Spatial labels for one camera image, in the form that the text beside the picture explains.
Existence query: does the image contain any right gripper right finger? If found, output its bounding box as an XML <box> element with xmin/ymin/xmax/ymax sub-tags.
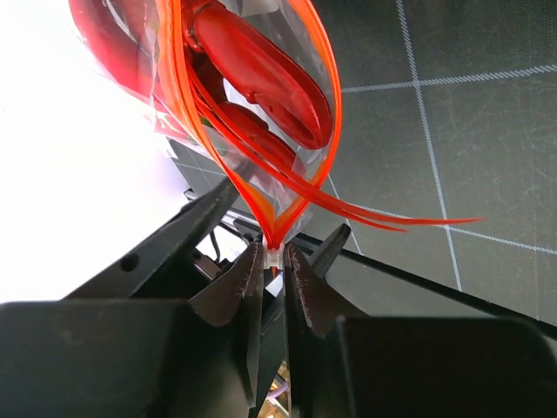
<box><xmin>284</xmin><ymin>244</ymin><xmax>556</xmax><ymax>417</ymax></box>

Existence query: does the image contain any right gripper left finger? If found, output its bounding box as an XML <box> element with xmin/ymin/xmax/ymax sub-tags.
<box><xmin>1</xmin><ymin>243</ymin><xmax>264</xmax><ymax>417</ymax></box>

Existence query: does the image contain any black grid mat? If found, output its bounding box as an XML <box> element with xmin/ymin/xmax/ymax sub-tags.
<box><xmin>315</xmin><ymin>1</ymin><xmax>556</xmax><ymax>323</ymax></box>

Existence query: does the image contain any orange zip clear bag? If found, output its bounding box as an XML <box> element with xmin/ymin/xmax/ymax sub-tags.
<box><xmin>69</xmin><ymin>0</ymin><xmax>345</xmax><ymax>269</ymax></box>

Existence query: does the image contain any red toy lobster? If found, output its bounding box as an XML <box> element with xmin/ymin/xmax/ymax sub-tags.
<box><xmin>69</xmin><ymin>0</ymin><xmax>484</xmax><ymax>232</ymax></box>

